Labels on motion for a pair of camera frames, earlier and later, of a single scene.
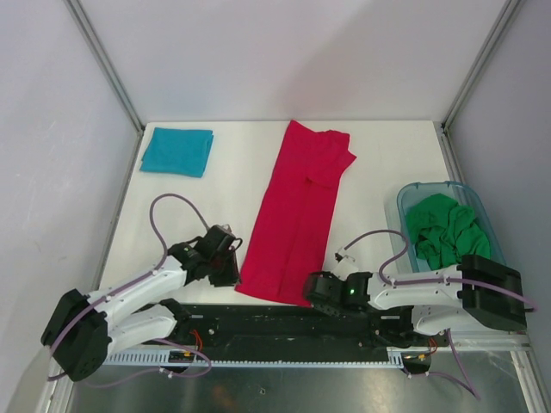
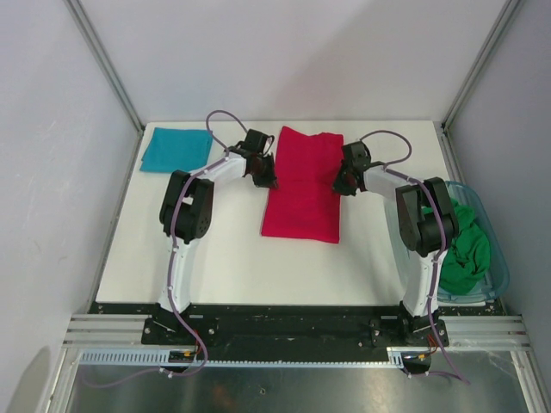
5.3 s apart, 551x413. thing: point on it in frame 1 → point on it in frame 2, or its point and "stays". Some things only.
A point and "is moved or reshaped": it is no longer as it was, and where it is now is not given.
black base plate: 292,327 stays
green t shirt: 444,231 stays
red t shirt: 288,238 is moved or reshaped
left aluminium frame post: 83,21 stays
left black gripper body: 224,269 → 263,175
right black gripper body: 330,308 → 343,183
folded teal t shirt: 182,151 stays
